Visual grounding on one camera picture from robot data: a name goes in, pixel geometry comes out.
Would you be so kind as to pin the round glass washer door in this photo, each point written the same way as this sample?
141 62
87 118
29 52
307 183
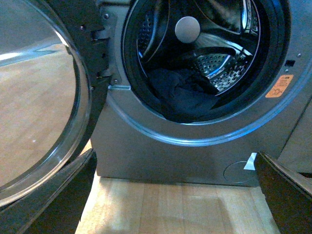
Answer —
54 78

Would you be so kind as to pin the grey front-load washing machine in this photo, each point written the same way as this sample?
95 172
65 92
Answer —
242 47

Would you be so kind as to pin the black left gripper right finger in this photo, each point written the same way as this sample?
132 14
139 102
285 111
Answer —
287 193

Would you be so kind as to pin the white tape piece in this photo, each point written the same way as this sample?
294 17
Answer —
250 162

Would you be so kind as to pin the orange warning sticker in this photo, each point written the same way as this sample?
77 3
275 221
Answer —
280 86

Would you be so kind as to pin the dark navy knit garment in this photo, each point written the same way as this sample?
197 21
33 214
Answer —
185 96

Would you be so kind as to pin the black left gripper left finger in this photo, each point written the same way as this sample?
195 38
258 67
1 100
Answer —
56 206

